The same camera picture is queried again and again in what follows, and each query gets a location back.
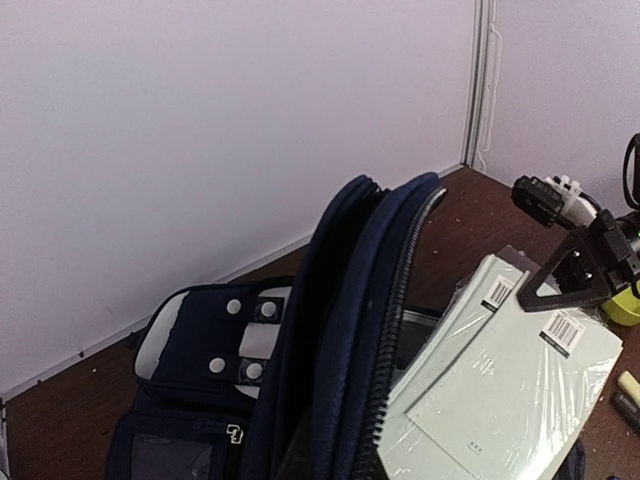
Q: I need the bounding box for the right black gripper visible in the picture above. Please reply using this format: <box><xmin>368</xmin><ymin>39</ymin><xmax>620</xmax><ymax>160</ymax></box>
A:
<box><xmin>518</xmin><ymin>210</ymin><xmax>639</xmax><ymax>312</ymax></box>

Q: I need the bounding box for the pale green notebook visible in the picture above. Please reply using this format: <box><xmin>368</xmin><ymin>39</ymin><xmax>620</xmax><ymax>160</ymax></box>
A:
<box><xmin>378</xmin><ymin>255</ymin><xmax>623</xmax><ymax>479</ymax></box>

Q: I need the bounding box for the navy blue student backpack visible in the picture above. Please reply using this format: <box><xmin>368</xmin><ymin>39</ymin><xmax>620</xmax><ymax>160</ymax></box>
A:
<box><xmin>102</xmin><ymin>171</ymin><xmax>587</xmax><ymax>480</ymax></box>

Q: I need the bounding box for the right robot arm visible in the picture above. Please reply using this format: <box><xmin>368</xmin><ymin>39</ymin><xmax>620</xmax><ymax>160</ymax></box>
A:
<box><xmin>511</xmin><ymin>135</ymin><xmax>639</xmax><ymax>312</ymax></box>

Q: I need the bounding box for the lime green plastic bowl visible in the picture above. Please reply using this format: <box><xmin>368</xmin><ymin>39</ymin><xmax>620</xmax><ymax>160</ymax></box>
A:
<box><xmin>601</xmin><ymin>288</ymin><xmax>640</xmax><ymax>327</ymax></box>

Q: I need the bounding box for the yellow highlighter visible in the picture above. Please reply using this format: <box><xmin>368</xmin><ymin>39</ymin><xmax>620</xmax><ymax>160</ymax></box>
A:
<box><xmin>617</xmin><ymin>371</ymin><xmax>640</xmax><ymax>406</ymax></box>

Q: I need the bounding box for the pink black highlighter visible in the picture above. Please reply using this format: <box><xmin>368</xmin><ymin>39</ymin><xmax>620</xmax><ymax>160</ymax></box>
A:
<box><xmin>611</xmin><ymin>392</ymin><xmax>640</xmax><ymax>430</ymax></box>

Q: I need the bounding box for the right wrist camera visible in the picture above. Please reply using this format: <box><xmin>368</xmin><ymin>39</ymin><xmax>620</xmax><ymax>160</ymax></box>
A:
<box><xmin>511</xmin><ymin>175</ymin><xmax>601</xmax><ymax>230</ymax></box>

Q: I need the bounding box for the right aluminium frame post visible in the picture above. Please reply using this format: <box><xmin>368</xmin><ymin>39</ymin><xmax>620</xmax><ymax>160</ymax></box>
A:
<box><xmin>461</xmin><ymin>1</ymin><xmax>503</xmax><ymax>173</ymax></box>

